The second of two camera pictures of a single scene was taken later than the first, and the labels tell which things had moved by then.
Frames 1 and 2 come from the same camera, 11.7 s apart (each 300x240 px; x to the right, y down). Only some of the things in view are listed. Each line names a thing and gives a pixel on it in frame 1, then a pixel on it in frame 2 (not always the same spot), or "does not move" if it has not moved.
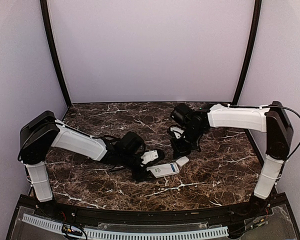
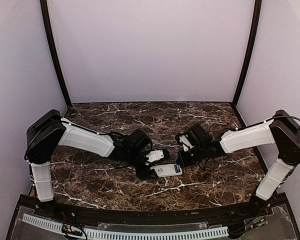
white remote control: (164, 169) does not move
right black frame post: (256, 18) does not move
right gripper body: (185, 145) → (190, 160)
